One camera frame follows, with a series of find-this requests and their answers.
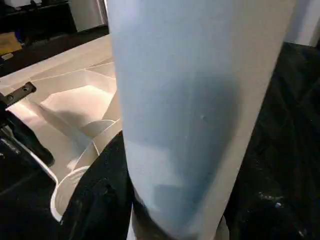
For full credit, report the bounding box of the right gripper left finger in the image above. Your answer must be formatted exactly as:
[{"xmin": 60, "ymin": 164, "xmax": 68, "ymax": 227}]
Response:
[{"xmin": 59, "ymin": 131, "xmax": 136, "ymax": 240}]

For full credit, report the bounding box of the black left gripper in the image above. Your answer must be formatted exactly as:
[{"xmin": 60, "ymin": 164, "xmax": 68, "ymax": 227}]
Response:
[{"xmin": 0, "ymin": 82, "xmax": 56, "ymax": 169}]

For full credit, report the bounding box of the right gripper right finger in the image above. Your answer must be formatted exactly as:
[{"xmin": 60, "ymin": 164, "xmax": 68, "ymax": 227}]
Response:
[{"xmin": 222, "ymin": 150, "xmax": 320, "ymax": 240}]

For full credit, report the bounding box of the white plastic table top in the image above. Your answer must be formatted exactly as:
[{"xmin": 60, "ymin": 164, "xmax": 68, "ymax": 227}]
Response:
[{"xmin": 0, "ymin": 35, "xmax": 125, "ymax": 223}]

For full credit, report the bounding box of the white plastic table leg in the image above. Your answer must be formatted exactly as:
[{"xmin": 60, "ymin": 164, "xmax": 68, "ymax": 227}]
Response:
[{"xmin": 106, "ymin": 0, "xmax": 297, "ymax": 240}]

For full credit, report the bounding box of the black plastic mat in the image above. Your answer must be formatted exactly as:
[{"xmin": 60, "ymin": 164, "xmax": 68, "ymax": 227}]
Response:
[{"xmin": 0, "ymin": 42, "xmax": 320, "ymax": 240}]

